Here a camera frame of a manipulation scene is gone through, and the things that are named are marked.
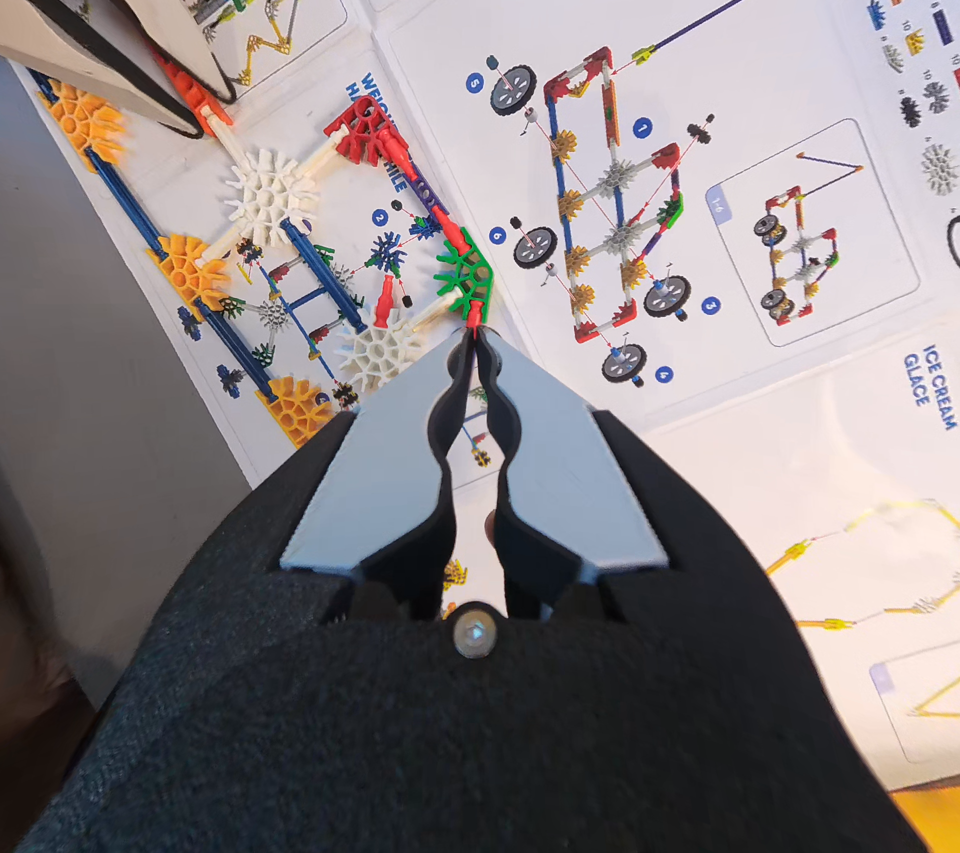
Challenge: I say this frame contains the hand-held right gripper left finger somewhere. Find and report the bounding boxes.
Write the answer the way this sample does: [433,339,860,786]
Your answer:
[281,333,475,614]

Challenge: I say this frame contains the yellow plastic bin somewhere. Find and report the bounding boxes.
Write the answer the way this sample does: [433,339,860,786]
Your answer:
[888,790,960,853]

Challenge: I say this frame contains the toy building instruction sheet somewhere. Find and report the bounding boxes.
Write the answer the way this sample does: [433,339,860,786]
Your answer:
[0,0,960,802]

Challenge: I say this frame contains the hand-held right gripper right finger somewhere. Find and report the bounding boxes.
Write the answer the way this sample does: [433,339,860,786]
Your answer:
[477,336,672,611]

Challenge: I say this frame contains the colourful rod connector toy model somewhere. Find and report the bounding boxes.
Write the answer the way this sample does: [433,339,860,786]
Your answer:
[27,43,499,452]

